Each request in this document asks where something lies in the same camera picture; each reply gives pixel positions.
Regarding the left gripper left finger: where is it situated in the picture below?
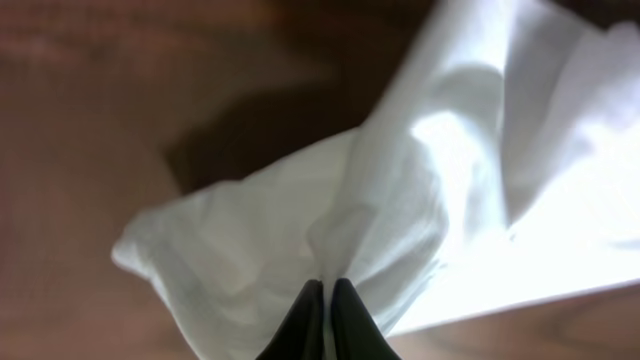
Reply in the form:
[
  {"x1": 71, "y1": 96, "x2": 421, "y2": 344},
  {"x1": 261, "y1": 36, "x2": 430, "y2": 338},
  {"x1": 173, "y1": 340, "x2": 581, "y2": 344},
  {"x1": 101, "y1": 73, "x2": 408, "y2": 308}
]
[{"x1": 256, "y1": 280, "x2": 324, "y2": 360}]

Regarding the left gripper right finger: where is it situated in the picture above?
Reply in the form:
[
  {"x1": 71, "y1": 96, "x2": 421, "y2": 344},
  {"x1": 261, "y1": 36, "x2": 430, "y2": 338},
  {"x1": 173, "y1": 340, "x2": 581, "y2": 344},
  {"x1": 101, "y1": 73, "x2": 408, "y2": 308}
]
[{"x1": 330, "y1": 278, "x2": 400, "y2": 360}]

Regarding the white printed t-shirt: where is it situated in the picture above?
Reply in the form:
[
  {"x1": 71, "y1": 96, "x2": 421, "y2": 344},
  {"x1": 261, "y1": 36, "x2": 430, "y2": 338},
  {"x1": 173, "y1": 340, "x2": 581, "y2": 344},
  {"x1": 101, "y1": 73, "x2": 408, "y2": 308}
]
[{"x1": 112, "y1": 1, "x2": 639, "y2": 359}]

